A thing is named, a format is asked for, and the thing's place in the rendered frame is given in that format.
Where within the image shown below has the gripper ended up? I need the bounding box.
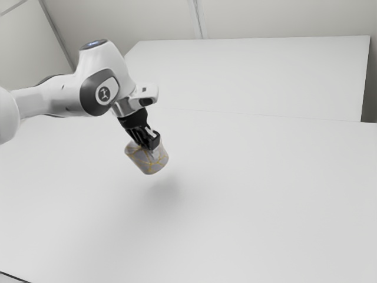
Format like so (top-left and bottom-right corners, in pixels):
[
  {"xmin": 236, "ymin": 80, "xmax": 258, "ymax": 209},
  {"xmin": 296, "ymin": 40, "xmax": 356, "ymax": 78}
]
[{"xmin": 117, "ymin": 107, "xmax": 161, "ymax": 157}]

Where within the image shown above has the grey mug with gold lines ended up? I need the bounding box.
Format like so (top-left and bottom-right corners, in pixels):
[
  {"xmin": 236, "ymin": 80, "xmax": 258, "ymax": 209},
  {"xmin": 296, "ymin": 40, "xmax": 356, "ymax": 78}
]
[{"xmin": 124, "ymin": 139, "xmax": 170, "ymax": 176}]

